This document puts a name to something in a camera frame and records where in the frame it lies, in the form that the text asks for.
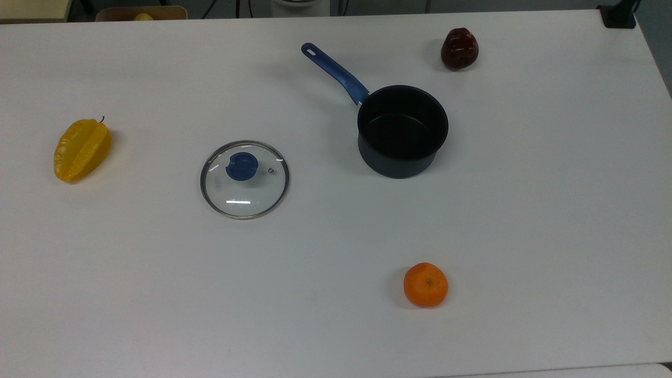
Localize light wooden board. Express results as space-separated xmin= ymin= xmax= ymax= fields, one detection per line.
xmin=0 ymin=0 xmax=72 ymax=24

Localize yellow starfruit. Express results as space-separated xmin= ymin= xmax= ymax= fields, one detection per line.
xmin=54 ymin=116 xmax=113 ymax=184

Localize glass lid with blue knob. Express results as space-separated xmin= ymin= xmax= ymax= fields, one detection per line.
xmin=199 ymin=140 xmax=290 ymax=220

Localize orange tangerine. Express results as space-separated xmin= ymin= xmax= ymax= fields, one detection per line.
xmin=403 ymin=262 xmax=449 ymax=309

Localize dark red apple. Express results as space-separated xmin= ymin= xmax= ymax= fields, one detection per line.
xmin=440 ymin=28 xmax=480 ymax=71

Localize tan cardboard bin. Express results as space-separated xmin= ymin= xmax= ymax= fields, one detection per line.
xmin=96 ymin=6 xmax=188 ymax=22

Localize black table clamp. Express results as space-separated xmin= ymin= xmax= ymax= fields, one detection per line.
xmin=597 ymin=0 xmax=640 ymax=29

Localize dark saucepan with blue handle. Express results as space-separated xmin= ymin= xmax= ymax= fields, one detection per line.
xmin=301 ymin=43 xmax=449 ymax=180

